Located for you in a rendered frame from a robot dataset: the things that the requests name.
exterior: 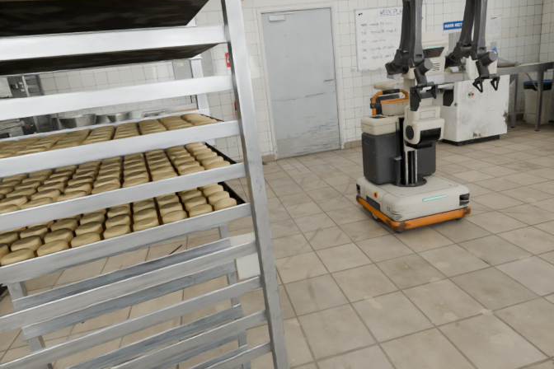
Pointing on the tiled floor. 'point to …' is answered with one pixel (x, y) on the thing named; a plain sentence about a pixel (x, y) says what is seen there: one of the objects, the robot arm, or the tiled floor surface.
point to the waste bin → (536, 101)
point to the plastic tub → (247, 263)
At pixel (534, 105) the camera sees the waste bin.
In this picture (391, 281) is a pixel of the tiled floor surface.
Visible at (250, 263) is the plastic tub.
